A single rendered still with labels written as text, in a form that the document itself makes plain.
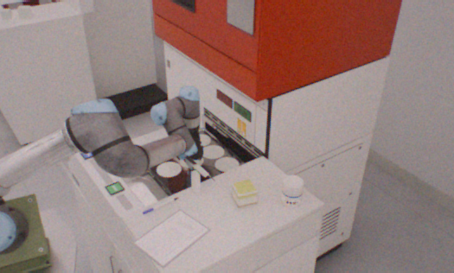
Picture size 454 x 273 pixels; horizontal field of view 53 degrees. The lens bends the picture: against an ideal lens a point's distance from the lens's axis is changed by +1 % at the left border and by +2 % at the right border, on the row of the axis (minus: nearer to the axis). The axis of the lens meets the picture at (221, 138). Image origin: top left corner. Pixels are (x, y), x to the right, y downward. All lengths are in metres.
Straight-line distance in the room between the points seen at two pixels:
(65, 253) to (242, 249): 0.64
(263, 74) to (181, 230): 0.61
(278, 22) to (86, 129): 0.74
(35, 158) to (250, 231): 0.70
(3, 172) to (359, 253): 2.06
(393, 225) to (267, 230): 1.67
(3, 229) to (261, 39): 0.98
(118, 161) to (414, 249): 2.12
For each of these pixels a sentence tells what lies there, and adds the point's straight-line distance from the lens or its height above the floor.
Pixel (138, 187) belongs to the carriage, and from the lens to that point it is 1.84.
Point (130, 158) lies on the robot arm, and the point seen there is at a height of 1.30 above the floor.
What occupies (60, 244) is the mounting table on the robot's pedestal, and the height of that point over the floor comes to 0.82.
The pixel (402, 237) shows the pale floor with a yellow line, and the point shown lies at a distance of 3.04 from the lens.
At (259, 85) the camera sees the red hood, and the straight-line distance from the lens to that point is 1.65.
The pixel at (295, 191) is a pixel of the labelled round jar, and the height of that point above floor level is 1.04.
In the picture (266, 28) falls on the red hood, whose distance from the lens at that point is 1.58.
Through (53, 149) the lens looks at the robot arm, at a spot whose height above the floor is 1.32.
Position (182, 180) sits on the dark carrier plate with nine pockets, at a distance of 1.82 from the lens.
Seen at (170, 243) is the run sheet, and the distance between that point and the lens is 1.49.
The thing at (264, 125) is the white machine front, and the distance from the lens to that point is 1.77.
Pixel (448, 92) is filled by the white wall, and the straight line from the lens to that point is 3.04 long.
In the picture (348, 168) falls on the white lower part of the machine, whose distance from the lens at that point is 2.37.
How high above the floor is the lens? 2.05
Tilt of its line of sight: 34 degrees down
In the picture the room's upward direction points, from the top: straight up
